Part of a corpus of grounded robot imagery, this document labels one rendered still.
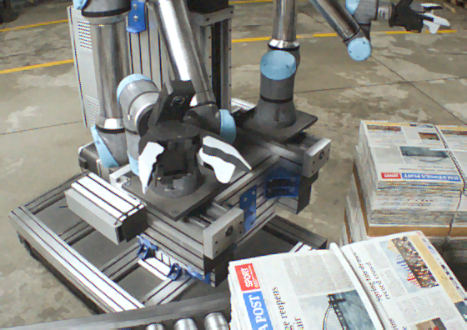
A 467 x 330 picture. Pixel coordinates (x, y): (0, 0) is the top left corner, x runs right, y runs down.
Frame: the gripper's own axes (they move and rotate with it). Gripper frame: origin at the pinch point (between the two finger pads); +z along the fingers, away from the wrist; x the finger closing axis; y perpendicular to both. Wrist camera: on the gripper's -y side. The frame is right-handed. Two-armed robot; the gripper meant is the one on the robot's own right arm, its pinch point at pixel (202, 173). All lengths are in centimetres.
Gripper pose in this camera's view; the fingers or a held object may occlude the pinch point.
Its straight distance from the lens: 61.9
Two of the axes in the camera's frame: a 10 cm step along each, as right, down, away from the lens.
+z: 4.2, 5.0, -7.6
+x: -9.0, 1.1, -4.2
